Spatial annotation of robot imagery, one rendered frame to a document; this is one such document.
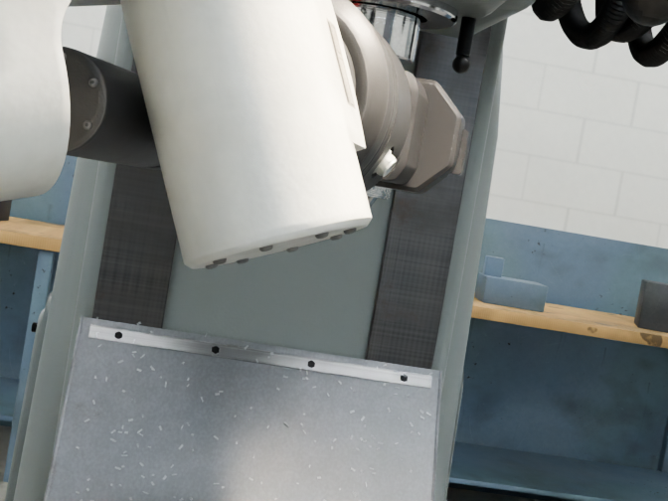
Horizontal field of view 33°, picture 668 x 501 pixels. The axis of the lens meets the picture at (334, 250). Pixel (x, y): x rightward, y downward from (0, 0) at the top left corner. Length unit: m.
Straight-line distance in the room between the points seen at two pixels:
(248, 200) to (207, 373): 0.63
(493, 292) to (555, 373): 0.88
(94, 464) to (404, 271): 0.31
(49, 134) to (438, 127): 0.27
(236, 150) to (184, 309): 0.64
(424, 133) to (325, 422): 0.47
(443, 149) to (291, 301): 0.46
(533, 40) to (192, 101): 4.71
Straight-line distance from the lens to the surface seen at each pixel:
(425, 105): 0.54
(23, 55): 0.32
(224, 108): 0.35
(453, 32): 0.88
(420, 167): 0.55
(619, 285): 5.16
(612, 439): 5.27
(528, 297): 4.37
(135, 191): 0.97
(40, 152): 0.32
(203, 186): 0.36
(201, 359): 0.97
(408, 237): 0.99
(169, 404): 0.96
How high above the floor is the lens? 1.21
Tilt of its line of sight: 3 degrees down
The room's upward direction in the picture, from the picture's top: 10 degrees clockwise
